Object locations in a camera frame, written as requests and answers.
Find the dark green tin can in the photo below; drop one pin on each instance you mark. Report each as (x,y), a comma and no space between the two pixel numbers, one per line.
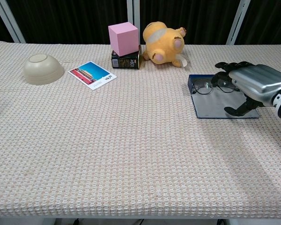
(126,62)

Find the yellow plush toy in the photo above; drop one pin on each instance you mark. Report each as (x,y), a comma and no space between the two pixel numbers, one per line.
(164,45)

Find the black-rimmed eyeglasses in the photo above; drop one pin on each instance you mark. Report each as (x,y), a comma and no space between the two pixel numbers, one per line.
(204,86)

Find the beige ceramic bowl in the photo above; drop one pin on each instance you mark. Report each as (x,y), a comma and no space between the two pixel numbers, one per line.
(42,69)

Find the postcard with red building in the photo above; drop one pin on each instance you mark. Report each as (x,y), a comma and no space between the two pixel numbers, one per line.
(92,75)

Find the black curtain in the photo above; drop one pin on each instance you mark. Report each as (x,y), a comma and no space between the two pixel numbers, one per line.
(68,21)

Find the blue glasses case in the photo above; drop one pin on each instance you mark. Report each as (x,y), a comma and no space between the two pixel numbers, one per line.
(213,103)

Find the pink cube block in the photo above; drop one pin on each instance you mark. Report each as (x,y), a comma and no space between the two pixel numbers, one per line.
(124,39)

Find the white metal frame post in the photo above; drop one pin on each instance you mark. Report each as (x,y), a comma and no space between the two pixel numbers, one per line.
(237,21)
(9,18)
(134,16)

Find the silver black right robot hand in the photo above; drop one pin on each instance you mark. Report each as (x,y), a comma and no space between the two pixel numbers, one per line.
(255,82)

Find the beige waffle tablecloth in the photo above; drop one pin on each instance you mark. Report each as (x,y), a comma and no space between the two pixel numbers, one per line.
(121,140)

